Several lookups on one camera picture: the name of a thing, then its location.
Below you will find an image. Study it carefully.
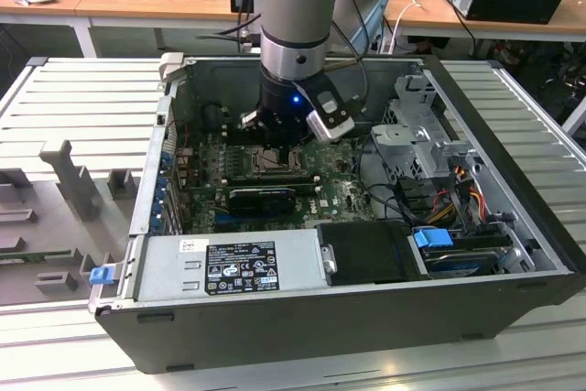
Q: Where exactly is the CPU socket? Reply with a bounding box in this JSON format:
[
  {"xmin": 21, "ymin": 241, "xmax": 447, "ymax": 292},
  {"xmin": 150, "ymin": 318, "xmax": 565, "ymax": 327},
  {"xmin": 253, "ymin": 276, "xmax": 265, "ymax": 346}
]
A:
[{"xmin": 249, "ymin": 146, "xmax": 306, "ymax": 176}]

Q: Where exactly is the green RAM stick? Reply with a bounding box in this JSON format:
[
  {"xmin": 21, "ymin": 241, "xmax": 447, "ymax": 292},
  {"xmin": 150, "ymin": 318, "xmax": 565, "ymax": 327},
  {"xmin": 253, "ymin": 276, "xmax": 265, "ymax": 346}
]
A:
[
  {"xmin": 226, "ymin": 178, "xmax": 320, "ymax": 195},
  {"xmin": 0, "ymin": 249, "xmax": 74, "ymax": 260}
]

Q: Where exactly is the green motherboard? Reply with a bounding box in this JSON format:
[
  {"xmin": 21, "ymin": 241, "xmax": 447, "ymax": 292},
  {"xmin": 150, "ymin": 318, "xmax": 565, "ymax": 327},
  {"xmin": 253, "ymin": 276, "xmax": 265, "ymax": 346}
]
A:
[{"xmin": 176, "ymin": 127, "xmax": 381, "ymax": 234}]

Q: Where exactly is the black graphics card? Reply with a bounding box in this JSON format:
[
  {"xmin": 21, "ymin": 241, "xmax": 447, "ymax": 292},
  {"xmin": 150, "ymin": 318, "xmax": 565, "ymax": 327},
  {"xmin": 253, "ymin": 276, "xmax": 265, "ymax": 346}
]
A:
[{"xmin": 228, "ymin": 187, "xmax": 297, "ymax": 216}]

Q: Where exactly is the grey plastic case latch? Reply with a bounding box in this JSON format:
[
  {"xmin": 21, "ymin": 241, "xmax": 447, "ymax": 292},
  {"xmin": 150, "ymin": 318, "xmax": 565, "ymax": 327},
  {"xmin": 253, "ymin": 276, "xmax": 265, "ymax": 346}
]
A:
[{"xmin": 158, "ymin": 52, "xmax": 185, "ymax": 83}]

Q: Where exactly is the pale blue teach pendant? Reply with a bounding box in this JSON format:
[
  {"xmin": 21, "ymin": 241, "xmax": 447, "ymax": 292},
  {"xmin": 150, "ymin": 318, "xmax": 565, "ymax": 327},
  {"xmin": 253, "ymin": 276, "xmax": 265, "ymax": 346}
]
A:
[{"xmin": 347, "ymin": 0, "xmax": 390, "ymax": 51}]

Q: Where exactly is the silver metal drive cage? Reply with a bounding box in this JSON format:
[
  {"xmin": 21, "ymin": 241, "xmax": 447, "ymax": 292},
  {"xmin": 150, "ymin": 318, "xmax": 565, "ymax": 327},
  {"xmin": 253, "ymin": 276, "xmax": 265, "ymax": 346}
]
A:
[{"xmin": 370, "ymin": 72, "xmax": 486, "ymax": 190}]

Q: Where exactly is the wooden top desk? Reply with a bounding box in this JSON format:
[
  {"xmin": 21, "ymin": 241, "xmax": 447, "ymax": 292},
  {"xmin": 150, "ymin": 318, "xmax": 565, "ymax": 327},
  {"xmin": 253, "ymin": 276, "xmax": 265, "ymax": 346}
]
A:
[
  {"xmin": 384, "ymin": 0, "xmax": 586, "ymax": 58},
  {"xmin": 0, "ymin": 0, "xmax": 262, "ymax": 60}
]

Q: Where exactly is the hard disk in blue carrier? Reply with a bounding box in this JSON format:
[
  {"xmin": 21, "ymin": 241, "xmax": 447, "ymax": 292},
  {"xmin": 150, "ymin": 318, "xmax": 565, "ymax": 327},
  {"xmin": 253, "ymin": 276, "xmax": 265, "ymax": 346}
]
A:
[{"xmin": 411, "ymin": 228, "xmax": 507, "ymax": 280}]

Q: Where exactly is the grey power supply with label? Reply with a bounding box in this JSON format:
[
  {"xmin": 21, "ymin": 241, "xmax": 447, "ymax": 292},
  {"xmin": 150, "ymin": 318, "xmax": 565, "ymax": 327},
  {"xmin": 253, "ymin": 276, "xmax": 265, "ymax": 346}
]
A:
[{"xmin": 135, "ymin": 230, "xmax": 329, "ymax": 303}]

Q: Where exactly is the black open PC case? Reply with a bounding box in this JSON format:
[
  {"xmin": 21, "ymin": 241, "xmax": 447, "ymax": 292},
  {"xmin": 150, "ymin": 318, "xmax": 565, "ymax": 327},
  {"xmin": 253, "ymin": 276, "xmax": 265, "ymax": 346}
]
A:
[{"xmin": 86, "ymin": 54, "xmax": 586, "ymax": 376}]

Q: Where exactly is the blue case release latch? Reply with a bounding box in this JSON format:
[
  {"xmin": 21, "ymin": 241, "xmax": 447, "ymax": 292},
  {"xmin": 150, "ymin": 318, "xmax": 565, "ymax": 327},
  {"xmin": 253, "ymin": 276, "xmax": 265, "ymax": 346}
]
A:
[{"xmin": 90, "ymin": 266, "xmax": 114, "ymax": 286}]

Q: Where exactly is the grey parts rack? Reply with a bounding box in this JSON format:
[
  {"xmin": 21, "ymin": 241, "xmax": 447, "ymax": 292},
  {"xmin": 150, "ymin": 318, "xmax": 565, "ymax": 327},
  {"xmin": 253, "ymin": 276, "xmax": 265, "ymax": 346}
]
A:
[{"xmin": 0, "ymin": 138, "xmax": 143, "ymax": 308}]

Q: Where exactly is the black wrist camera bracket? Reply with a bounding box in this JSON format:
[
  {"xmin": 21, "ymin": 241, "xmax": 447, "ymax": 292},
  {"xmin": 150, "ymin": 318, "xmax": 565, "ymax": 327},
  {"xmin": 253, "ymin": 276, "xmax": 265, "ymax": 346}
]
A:
[{"xmin": 292, "ymin": 73, "xmax": 352, "ymax": 113}]

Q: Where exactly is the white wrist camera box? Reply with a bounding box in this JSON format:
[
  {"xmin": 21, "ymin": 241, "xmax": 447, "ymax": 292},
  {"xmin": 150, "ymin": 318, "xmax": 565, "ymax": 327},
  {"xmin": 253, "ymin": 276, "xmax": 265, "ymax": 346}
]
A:
[{"xmin": 305, "ymin": 91, "xmax": 356, "ymax": 143}]

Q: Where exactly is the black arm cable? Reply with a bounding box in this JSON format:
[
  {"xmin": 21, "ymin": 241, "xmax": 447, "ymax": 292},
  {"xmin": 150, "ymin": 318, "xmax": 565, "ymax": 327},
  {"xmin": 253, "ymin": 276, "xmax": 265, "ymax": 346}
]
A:
[{"xmin": 329, "ymin": 0, "xmax": 372, "ymax": 115}]

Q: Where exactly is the thick black cable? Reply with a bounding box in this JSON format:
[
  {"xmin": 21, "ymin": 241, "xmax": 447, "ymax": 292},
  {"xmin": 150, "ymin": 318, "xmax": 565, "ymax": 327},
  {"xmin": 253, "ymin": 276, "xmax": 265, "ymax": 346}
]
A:
[{"xmin": 356, "ymin": 134, "xmax": 413, "ymax": 227}]

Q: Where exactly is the white cable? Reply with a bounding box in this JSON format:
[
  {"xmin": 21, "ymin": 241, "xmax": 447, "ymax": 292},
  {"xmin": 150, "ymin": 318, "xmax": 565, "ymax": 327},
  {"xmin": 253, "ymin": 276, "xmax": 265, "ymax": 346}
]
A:
[{"xmin": 378, "ymin": 0, "xmax": 425, "ymax": 56}]

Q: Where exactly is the yellow red power wire bundle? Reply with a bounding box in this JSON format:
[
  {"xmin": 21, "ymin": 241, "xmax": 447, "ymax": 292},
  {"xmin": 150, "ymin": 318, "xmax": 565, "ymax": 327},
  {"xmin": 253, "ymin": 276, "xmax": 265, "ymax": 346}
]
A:
[{"xmin": 425, "ymin": 179, "xmax": 489, "ymax": 225}]

